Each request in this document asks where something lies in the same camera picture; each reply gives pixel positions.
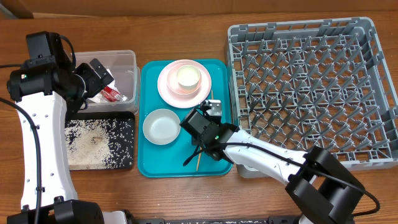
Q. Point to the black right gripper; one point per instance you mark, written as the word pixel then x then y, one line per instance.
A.
pixel 196 141

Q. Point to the black plastic tray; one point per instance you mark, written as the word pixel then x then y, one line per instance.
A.
pixel 124 124

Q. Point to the clear plastic bin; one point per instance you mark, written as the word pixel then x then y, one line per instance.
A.
pixel 121 64

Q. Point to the grey bowl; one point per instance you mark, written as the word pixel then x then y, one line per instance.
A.
pixel 161 127

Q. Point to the grey dishwasher rack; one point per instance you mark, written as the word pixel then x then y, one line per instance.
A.
pixel 323 83

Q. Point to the small pink bowl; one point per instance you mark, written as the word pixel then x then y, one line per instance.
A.
pixel 173 84

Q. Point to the spilled rice pile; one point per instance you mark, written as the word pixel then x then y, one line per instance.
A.
pixel 87 146

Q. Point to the red sauce packet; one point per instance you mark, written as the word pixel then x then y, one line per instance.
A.
pixel 112 95

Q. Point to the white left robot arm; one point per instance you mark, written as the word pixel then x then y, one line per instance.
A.
pixel 45 90

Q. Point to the large pink plate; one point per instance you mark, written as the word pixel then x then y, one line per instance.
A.
pixel 183 101

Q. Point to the cream cup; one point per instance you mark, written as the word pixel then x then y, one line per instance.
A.
pixel 188 77

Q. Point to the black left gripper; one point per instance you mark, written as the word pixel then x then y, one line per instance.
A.
pixel 96 83

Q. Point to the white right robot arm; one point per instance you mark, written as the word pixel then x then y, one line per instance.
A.
pixel 323 189

